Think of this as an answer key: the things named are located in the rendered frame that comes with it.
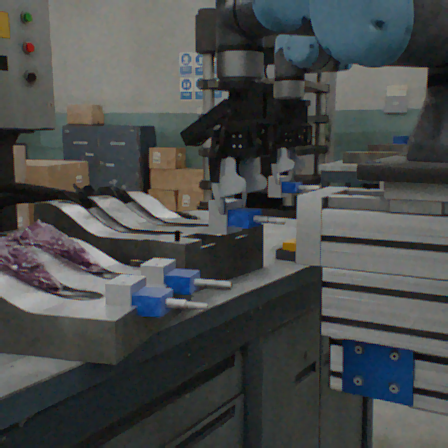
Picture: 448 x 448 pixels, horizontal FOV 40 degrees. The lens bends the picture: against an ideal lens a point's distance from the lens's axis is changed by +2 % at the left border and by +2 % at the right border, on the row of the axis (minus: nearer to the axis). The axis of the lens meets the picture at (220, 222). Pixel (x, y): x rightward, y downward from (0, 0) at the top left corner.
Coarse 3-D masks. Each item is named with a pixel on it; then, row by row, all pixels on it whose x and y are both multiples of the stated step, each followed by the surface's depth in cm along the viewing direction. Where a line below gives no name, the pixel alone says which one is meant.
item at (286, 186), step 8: (272, 176) 155; (280, 176) 154; (288, 176) 157; (272, 184) 154; (280, 184) 153; (288, 184) 152; (296, 184) 152; (272, 192) 154; (280, 192) 153; (288, 192) 153; (296, 192) 152
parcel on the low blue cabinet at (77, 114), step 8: (72, 104) 822; (80, 104) 818; (88, 104) 813; (72, 112) 822; (80, 112) 817; (88, 112) 813; (96, 112) 822; (72, 120) 825; (80, 120) 819; (88, 120) 815; (96, 120) 824
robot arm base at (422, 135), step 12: (444, 72) 69; (432, 84) 71; (444, 84) 69; (432, 96) 71; (444, 96) 69; (432, 108) 71; (444, 108) 69; (420, 120) 72; (432, 120) 71; (444, 120) 68; (420, 132) 72; (432, 132) 71; (444, 132) 68; (408, 144) 74; (420, 144) 70; (432, 144) 69; (444, 144) 68; (408, 156) 73; (420, 156) 70; (432, 156) 69; (444, 156) 68
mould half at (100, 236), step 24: (48, 216) 117; (72, 216) 114; (120, 216) 122; (168, 216) 130; (96, 240) 111; (120, 240) 107; (144, 240) 104; (168, 240) 102; (192, 240) 102; (240, 240) 113; (192, 264) 101; (216, 264) 107; (240, 264) 114
